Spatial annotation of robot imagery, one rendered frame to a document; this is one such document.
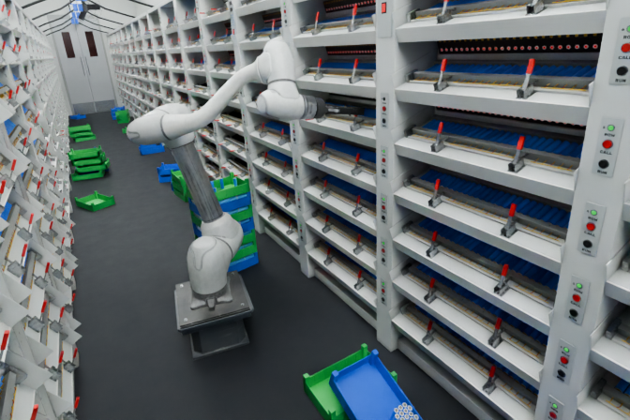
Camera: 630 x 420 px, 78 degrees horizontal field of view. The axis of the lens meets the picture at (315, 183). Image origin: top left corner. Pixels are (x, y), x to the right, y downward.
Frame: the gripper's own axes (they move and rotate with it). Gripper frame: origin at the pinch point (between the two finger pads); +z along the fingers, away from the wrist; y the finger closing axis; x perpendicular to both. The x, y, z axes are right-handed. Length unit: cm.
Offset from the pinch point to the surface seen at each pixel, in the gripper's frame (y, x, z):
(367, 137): 11.0, -8.9, -0.8
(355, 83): 2.5, 10.4, -3.3
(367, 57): -10.0, 21.9, 10.8
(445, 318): 53, -65, 10
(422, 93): 38.1, 9.3, -3.9
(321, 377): 22, -103, -17
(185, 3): -255, 66, -7
